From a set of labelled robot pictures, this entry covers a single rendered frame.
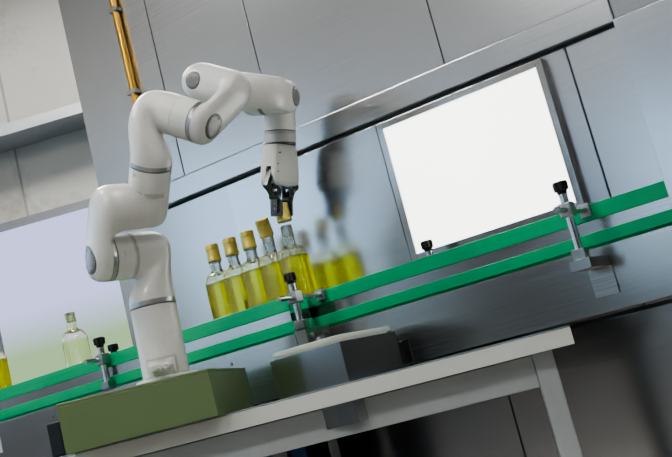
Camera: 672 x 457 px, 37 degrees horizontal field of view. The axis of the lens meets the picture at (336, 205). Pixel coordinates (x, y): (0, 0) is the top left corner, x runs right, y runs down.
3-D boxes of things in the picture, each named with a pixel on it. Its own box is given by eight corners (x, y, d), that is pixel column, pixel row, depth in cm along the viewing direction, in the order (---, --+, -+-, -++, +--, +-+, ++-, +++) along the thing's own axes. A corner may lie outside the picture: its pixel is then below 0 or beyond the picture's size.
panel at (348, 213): (589, 207, 217) (544, 59, 223) (585, 207, 215) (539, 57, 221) (263, 311, 262) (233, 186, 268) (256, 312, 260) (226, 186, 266)
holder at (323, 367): (416, 364, 215) (407, 328, 216) (349, 381, 192) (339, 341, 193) (350, 382, 224) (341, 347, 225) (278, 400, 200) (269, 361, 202)
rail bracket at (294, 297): (334, 323, 228) (321, 269, 230) (292, 329, 214) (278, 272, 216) (324, 326, 230) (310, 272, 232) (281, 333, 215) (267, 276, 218)
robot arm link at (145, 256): (188, 298, 208) (172, 223, 211) (128, 307, 200) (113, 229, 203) (168, 308, 216) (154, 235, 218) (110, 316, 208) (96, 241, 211)
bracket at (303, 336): (338, 354, 225) (330, 323, 227) (315, 359, 217) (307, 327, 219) (325, 358, 227) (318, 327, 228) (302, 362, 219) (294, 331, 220)
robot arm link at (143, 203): (180, 172, 203) (104, 177, 194) (169, 281, 211) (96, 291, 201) (159, 158, 210) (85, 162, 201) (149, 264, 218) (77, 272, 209)
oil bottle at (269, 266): (308, 335, 240) (287, 248, 244) (295, 337, 236) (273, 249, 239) (289, 340, 243) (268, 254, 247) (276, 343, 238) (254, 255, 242)
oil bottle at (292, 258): (328, 329, 238) (306, 241, 241) (315, 331, 233) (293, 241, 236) (309, 335, 240) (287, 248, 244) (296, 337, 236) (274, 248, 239)
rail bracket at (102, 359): (119, 388, 250) (107, 335, 252) (97, 392, 244) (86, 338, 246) (107, 391, 252) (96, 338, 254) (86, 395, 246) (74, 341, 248)
